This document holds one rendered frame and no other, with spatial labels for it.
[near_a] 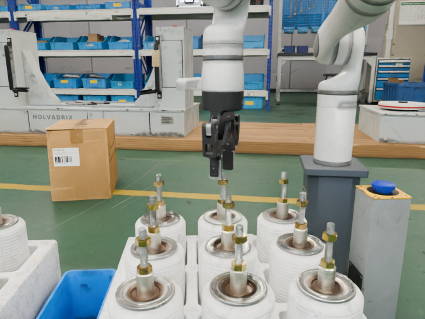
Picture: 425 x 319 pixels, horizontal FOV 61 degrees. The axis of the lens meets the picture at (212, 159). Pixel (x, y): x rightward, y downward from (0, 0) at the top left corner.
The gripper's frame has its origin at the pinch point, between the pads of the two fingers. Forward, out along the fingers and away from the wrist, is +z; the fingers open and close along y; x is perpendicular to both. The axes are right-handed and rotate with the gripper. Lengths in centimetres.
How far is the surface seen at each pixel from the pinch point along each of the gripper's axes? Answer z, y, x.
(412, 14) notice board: -101, 621, -89
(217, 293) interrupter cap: 9.8, -23.4, -8.1
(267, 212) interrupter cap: 9.8, 5.0, -7.8
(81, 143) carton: 11, 52, 79
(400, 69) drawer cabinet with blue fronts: -18, 538, -74
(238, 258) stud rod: 5.4, -21.7, -10.2
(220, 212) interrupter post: 8.6, -0.9, 0.0
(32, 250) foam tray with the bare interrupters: 18.4, -12.1, 36.9
